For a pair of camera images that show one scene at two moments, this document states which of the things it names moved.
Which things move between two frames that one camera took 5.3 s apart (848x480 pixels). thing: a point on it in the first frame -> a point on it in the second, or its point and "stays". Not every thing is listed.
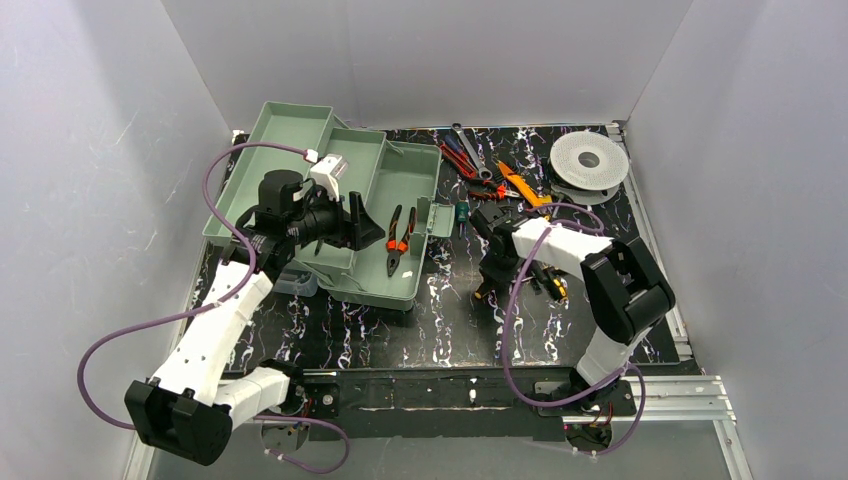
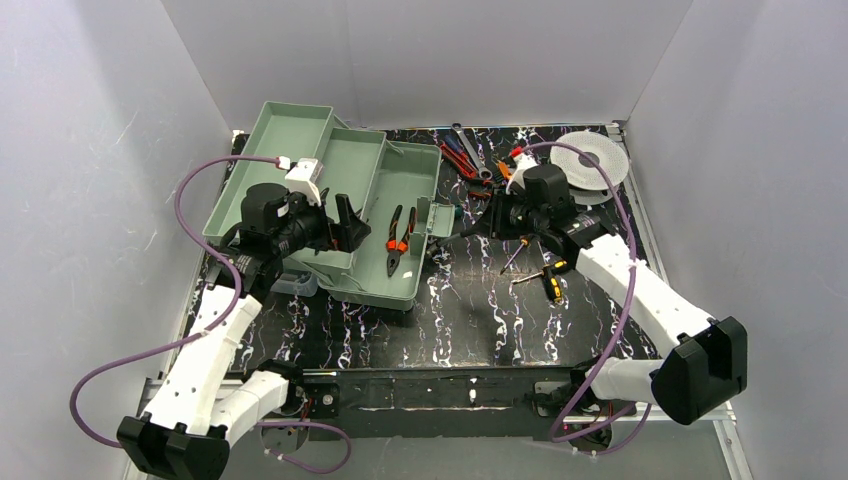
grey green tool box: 396,183 stays
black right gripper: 490,221 -> 499,216
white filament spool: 586,168 stays
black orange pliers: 395,248 stays
